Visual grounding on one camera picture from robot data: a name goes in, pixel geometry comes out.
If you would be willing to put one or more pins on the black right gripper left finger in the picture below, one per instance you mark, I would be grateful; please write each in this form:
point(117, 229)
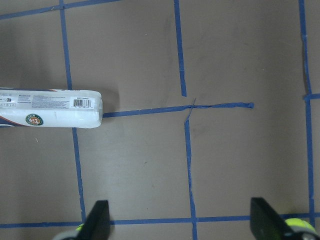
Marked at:
point(96, 226)

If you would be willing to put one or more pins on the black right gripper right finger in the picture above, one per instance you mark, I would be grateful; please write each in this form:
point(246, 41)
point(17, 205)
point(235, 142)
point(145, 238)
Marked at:
point(267, 224)

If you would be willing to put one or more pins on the white tennis ball can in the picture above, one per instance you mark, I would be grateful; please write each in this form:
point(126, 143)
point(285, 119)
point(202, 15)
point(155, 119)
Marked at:
point(51, 108)

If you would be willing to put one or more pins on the tennis ball near right base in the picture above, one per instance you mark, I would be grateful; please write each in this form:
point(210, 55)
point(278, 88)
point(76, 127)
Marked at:
point(299, 225)

